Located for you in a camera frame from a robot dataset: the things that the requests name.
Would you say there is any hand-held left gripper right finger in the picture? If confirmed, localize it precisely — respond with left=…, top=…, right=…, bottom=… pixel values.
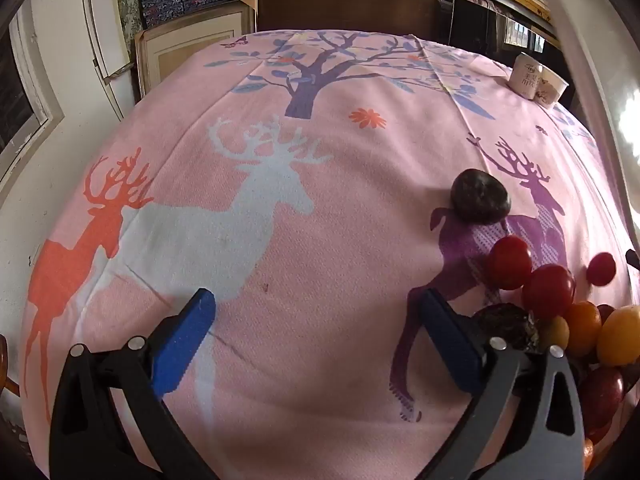
left=414, top=289, right=587, bottom=480

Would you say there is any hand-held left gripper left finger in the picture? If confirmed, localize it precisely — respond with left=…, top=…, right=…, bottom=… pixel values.
left=49, top=288, right=217, bottom=480

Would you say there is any dark brown wrinkled fruit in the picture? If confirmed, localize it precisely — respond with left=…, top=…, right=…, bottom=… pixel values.
left=471, top=303, right=541, bottom=353

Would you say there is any small yellow cherry tomato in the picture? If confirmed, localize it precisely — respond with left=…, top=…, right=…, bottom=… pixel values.
left=539, top=315, right=571, bottom=351

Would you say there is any dark purple round fruit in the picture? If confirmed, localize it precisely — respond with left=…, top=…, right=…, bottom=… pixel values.
left=450, top=169, right=512, bottom=224

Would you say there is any dark red tomato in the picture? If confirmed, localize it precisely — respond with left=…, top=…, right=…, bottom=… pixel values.
left=577, top=366, right=626, bottom=433

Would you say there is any large yellow cherry tomato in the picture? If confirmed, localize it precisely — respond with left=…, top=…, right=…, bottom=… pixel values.
left=597, top=307, right=640, bottom=367

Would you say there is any pink deer print tablecloth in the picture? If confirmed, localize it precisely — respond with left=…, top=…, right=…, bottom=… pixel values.
left=20, top=30, right=640, bottom=480

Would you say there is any brown wooden chair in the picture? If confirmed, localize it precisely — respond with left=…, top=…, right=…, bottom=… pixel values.
left=0, top=334, right=22, bottom=401

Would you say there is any white paper cup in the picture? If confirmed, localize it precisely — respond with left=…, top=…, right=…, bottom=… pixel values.
left=534, top=71, right=571, bottom=110
left=508, top=52, right=548, bottom=101

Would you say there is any black chair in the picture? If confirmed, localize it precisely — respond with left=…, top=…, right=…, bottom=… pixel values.
left=447, top=0, right=507, bottom=60

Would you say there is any dark brown wooden cabinet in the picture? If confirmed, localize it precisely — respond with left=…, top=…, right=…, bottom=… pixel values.
left=255, top=0, right=441, bottom=45

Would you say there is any white window frame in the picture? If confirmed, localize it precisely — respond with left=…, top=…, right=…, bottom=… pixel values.
left=0, top=7, right=66, bottom=196

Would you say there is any white metal post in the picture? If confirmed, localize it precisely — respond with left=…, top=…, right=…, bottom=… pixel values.
left=531, top=0, right=640, bottom=246

